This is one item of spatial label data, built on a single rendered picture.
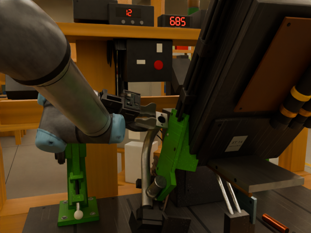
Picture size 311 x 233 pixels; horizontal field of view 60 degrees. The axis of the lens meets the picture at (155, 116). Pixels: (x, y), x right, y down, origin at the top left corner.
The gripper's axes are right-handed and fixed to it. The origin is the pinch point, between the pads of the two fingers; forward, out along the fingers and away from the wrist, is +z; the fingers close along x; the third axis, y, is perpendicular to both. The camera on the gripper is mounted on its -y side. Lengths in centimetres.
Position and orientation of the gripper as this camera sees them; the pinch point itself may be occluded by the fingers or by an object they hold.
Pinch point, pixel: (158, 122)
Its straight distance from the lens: 85.2
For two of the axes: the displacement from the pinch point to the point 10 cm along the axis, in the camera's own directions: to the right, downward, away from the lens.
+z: 9.2, 2.2, 3.2
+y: 3.9, -5.5, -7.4
